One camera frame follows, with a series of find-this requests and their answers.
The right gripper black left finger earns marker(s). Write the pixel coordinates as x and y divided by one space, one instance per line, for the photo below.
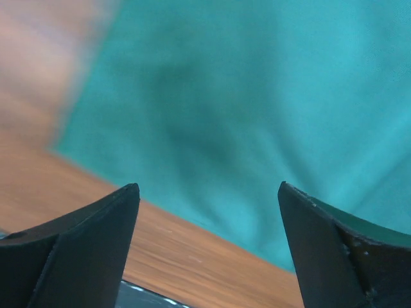
76 260

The dark green cloth napkin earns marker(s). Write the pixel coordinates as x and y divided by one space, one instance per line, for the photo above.
210 105

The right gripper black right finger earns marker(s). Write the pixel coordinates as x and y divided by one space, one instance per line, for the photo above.
341 260

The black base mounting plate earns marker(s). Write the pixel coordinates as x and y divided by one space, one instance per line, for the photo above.
134 296

